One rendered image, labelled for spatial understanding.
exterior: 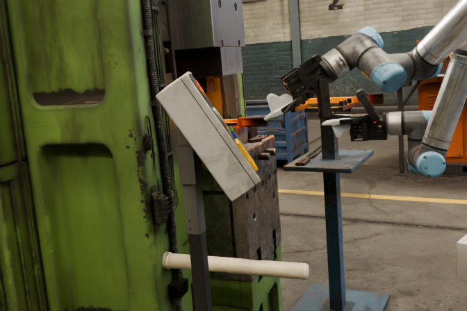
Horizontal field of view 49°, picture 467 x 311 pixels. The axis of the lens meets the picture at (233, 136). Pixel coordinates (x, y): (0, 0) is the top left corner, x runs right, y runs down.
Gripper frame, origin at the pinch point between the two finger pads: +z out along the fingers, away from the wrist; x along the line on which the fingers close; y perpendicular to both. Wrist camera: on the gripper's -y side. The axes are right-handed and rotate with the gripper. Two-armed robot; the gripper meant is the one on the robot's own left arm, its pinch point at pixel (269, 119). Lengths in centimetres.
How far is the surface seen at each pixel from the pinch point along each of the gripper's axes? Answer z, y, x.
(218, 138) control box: 12.7, 7.6, 27.1
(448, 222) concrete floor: -71, -163, -191
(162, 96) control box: 17.0, 21.6, 27.2
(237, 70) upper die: -2.7, 12.7, -47.9
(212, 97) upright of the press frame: 10, 8, -75
